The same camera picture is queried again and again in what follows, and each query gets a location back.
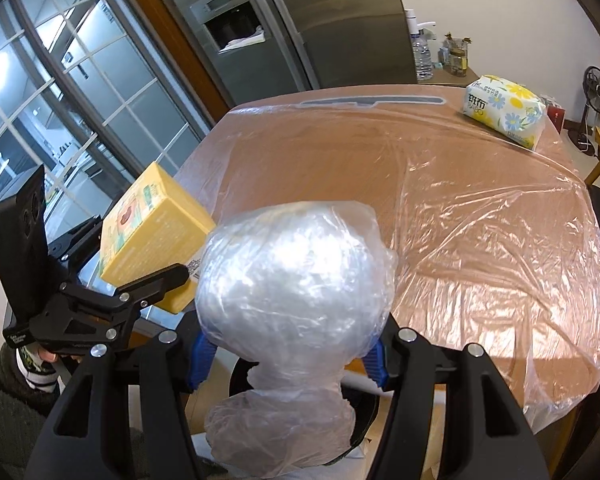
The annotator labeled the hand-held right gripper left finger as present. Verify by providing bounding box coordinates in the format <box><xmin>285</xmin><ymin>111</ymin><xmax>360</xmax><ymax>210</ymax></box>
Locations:
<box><xmin>20</xmin><ymin>329</ymin><xmax>218</xmax><ymax>480</ymax></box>

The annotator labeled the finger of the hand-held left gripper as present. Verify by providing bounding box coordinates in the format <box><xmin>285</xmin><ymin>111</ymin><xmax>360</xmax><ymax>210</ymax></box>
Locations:
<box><xmin>47</xmin><ymin>214</ymin><xmax>106</xmax><ymax>267</ymax></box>
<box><xmin>111</xmin><ymin>264</ymin><xmax>191</xmax><ymax>313</ymax></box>

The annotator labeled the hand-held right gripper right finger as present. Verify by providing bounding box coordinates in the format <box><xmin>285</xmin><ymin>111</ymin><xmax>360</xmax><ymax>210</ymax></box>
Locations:
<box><xmin>362</xmin><ymin>327</ymin><xmax>551</xmax><ymax>480</ymax></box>

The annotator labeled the yellow cardboard box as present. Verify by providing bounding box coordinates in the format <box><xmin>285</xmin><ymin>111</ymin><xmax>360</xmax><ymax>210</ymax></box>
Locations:
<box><xmin>99</xmin><ymin>161</ymin><xmax>217</xmax><ymax>315</ymax></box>

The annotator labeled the clear plastic bag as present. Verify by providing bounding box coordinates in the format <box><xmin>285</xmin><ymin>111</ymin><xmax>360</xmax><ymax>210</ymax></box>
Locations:
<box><xmin>195</xmin><ymin>200</ymin><xmax>400</xmax><ymax>478</ymax></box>

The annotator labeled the glass paned sliding door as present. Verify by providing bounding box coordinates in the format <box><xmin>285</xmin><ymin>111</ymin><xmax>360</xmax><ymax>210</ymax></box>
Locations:
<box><xmin>0</xmin><ymin>0</ymin><xmax>216</xmax><ymax>261</ymax></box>

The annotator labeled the person's dark clothing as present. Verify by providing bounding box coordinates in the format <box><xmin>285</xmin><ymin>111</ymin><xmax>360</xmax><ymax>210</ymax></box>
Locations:
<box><xmin>0</xmin><ymin>357</ymin><xmax>146</xmax><ymax>480</ymax></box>

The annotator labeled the clear plastic table cover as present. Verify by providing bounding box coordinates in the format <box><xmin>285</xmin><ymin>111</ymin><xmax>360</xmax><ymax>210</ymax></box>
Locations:
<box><xmin>172</xmin><ymin>85</ymin><xmax>600</xmax><ymax>433</ymax></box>

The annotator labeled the flower print tissue pack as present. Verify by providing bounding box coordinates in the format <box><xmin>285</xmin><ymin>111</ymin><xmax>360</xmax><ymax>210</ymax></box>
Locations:
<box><xmin>462</xmin><ymin>74</ymin><xmax>548</xmax><ymax>151</ymax></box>

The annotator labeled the small red box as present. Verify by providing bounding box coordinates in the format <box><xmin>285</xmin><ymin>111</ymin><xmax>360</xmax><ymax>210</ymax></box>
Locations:
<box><xmin>544</xmin><ymin>95</ymin><xmax>567</xmax><ymax>133</ymax></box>

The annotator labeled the stainless steel refrigerator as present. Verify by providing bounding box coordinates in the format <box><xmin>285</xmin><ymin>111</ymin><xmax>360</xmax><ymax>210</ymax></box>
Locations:
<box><xmin>145</xmin><ymin>0</ymin><xmax>421</xmax><ymax>111</ymax></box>

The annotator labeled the water bottle with pump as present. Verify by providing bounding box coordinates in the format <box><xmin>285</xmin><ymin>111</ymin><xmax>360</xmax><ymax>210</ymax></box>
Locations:
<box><xmin>405</xmin><ymin>9</ymin><xmax>438</xmax><ymax>83</ymax></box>

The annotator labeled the glass jar with plants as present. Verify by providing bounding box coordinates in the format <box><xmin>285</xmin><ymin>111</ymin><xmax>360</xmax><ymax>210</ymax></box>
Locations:
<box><xmin>440</xmin><ymin>32</ymin><xmax>473</xmax><ymax>78</ymax></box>

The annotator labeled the black standing fan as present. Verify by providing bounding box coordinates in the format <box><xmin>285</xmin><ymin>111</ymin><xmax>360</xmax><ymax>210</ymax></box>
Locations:
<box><xmin>567</xmin><ymin>65</ymin><xmax>600</xmax><ymax>148</ymax></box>

